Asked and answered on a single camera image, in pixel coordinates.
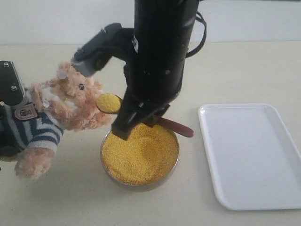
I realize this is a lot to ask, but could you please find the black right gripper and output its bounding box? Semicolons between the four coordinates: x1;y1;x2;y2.
111;47;188;140

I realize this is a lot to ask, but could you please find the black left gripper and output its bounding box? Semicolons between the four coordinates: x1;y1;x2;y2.
0;104;24;162

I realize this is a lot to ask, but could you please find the dark red wooden spoon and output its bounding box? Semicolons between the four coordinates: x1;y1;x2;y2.
95;93;194;137

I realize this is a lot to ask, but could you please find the tan teddy bear striped sweater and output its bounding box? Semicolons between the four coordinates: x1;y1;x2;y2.
12;62;111;179

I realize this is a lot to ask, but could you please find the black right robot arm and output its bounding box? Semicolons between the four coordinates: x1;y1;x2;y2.
111;0;199;140

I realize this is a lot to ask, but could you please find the yellow millet grain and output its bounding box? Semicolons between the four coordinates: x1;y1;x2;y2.
101;123;179;186

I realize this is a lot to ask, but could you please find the white rectangular plastic tray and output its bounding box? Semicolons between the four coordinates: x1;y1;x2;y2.
198;103;301;210

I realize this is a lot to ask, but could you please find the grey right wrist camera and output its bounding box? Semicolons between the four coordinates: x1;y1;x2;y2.
71;23;134;77

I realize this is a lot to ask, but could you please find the black cable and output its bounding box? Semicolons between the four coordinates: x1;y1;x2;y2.
185;10;207;58

